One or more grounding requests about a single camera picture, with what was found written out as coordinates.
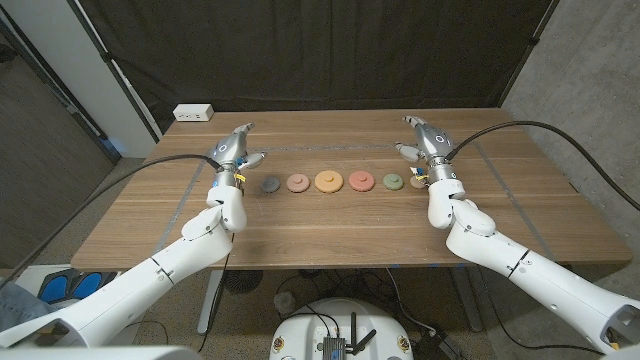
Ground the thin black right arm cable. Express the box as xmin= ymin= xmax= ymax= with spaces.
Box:
xmin=479 ymin=267 xmax=607 ymax=357

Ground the grey table leg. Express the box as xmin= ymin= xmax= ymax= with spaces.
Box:
xmin=449 ymin=267 xmax=485 ymax=334

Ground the black floor power strip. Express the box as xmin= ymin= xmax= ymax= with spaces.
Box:
xmin=409 ymin=327 xmax=462 ymax=360

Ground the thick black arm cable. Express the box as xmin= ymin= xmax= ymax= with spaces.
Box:
xmin=444 ymin=119 xmax=640 ymax=212
xmin=0 ymin=153 xmax=224 ymax=291

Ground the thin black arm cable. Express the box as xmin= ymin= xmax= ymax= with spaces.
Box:
xmin=197 ymin=232 xmax=237 ymax=354
xmin=479 ymin=267 xmax=607 ymax=357

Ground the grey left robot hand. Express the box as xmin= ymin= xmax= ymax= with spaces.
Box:
xmin=209 ymin=122 xmax=268 ymax=189

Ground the coral red toy ring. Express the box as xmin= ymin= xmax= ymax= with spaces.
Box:
xmin=348 ymin=169 xmax=376 ymax=193

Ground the black round floor fan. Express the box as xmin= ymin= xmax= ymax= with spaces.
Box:
xmin=223 ymin=269 xmax=264 ymax=295

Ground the large orange toy ring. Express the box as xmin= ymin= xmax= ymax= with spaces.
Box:
xmin=314 ymin=169 xmax=345 ymax=194

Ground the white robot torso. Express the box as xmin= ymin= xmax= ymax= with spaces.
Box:
xmin=0 ymin=345 xmax=204 ymax=360

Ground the black backdrop cloth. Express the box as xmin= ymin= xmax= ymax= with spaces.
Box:
xmin=77 ymin=0 xmax=557 ymax=135

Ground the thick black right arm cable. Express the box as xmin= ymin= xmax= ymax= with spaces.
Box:
xmin=444 ymin=119 xmax=640 ymax=212

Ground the white power outlet box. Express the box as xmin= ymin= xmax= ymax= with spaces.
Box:
xmin=172 ymin=103 xmax=215 ymax=123

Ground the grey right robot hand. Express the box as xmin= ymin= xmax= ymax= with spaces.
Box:
xmin=394 ymin=115 xmax=459 ymax=184

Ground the person's blue jeans leg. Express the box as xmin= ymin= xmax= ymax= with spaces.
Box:
xmin=0 ymin=281 xmax=57 ymax=335

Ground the black backdrop stand pole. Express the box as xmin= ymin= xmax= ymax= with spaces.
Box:
xmin=67 ymin=0 xmax=162 ymax=145
xmin=497 ymin=0 xmax=561 ymax=109

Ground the white table leg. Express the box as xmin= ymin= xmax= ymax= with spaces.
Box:
xmin=196 ymin=269 xmax=226 ymax=336

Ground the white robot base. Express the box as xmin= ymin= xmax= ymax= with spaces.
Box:
xmin=268 ymin=298 xmax=415 ymax=360

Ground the blue and grey shoe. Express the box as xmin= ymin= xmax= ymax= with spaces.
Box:
xmin=37 ymin=268 xmax=119 ymax=305

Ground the grey round floor object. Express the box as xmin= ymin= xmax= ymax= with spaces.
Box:
xmin=273 ymin=291 xmax=297 ymax=315

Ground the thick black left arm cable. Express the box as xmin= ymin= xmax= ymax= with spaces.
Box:
xmin=0 ymin=153 xmax=224 ymax=291

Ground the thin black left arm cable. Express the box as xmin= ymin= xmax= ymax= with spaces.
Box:
xmin=197 ymin=232 xmax=237 ymax=354

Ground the grey router with antennas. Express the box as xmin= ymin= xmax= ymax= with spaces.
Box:
xmin=322 ymin=312 xmax=378 ymax=360

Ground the light pink toy ring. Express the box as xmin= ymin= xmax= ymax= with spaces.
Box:
xmin=285 ymin=172 xmax=312 ymax=194

